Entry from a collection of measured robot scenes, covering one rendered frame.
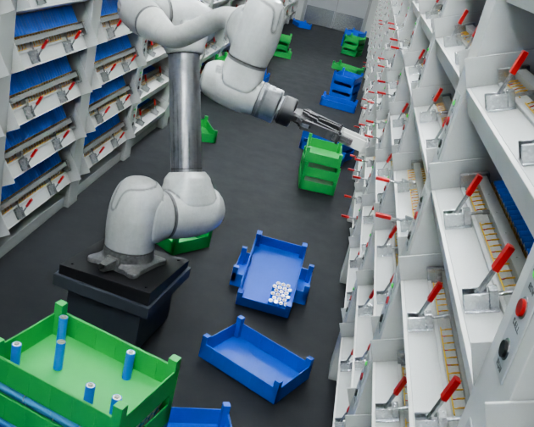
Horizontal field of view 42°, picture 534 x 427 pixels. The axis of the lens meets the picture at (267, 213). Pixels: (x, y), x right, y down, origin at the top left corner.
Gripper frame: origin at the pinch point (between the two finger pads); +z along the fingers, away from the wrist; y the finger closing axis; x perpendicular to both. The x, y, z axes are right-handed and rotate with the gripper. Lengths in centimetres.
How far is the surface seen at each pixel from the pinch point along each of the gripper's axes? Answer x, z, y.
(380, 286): 26.3, 19.8, -18.1
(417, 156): 1.6, 19.9, 18.6
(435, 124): -12.5, 16.2, -3.0
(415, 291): 7, 17, -56
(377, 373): 27, 19, -55
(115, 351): 47, -30, -54
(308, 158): 66, -1, 189
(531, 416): -15, 13, -121
